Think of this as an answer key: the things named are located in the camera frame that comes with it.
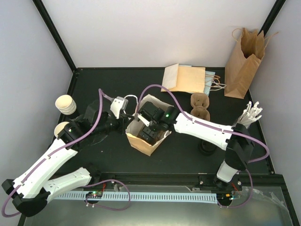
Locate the orange paper bag white handles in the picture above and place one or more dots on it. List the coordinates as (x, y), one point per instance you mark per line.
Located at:
(143, 138)

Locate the right black lid stack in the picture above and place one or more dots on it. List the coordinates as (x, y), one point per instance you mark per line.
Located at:
(206, 148)

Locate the near white paper cup stack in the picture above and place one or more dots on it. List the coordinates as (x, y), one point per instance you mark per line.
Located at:
(59, 128)

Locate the tan flat paper bag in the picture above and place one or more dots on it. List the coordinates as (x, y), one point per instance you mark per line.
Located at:
(186, 78)

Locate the white paper cup stack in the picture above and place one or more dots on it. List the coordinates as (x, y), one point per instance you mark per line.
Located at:
(59, 128)
(66, 105)

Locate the light blue cable duct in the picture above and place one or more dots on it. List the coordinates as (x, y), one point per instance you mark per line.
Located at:
(138, 197)

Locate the left black frame post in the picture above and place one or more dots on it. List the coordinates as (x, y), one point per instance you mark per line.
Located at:
(54, 32)

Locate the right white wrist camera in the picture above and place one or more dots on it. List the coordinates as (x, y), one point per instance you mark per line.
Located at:
(139, 117)

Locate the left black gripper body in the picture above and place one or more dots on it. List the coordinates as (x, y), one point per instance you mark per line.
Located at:
(121, 128)

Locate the black frame post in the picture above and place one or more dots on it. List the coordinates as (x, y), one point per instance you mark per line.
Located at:
(272, 16)
(54, 32)

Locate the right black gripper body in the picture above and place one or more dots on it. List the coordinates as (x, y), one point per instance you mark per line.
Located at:
(153, 133)

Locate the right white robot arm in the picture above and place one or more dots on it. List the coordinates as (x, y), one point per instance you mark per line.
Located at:
(233, 140)

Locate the standing brown paper bag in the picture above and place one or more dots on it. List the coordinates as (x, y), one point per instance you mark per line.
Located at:
(244, 62)

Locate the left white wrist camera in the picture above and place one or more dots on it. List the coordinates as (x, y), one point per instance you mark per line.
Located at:
(118, 104)

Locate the light blue flat paper bag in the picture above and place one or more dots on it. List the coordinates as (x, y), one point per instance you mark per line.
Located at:
(209, 77)

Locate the far white paper cup stack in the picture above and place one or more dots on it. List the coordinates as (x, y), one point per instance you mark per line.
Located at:
(66, 105)

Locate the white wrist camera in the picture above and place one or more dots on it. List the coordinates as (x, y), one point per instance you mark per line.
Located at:
(139, 117)
(118, 104)

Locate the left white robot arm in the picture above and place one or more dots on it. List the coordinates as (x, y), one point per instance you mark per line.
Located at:
(34, 189)

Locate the right black frame post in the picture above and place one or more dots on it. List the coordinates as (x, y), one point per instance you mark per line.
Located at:
(272, 16)

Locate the white stirrer bundle in cup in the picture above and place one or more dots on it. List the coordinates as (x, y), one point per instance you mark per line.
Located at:
(251, 114)

